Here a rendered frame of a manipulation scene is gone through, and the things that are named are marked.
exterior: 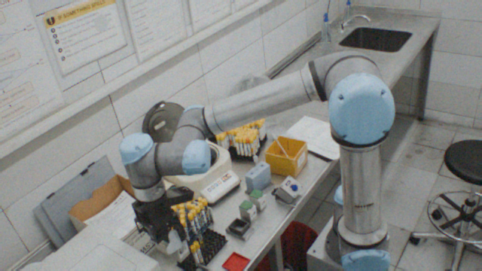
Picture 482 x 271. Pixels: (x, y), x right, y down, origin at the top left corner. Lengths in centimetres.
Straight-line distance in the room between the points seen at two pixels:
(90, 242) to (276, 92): 63
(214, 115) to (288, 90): 18
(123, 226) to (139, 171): 64
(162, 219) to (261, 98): 38
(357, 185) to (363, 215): 9
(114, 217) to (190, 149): 76
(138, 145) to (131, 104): 80
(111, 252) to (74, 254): 10
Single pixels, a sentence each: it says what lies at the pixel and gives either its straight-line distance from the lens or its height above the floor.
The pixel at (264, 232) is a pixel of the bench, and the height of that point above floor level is 88.
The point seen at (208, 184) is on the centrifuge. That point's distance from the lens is 158.
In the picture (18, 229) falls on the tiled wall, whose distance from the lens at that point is 156.
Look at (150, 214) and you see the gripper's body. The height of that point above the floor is 129.
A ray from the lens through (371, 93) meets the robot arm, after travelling 74.
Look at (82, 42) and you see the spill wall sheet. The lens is 151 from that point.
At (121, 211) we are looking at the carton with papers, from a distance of 158.
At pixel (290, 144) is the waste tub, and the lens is 171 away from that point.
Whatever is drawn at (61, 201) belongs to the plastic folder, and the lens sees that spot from 157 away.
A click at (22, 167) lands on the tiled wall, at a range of 148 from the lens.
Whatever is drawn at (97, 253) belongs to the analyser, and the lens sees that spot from 112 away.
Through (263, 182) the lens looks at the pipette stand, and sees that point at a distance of 157.
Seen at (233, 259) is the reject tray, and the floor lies 88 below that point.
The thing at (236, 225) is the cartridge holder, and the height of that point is 89.
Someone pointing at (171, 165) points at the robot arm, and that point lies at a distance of 88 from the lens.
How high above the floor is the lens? 193
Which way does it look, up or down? 34 degrees down
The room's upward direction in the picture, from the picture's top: 9 degrees counter-clockwise
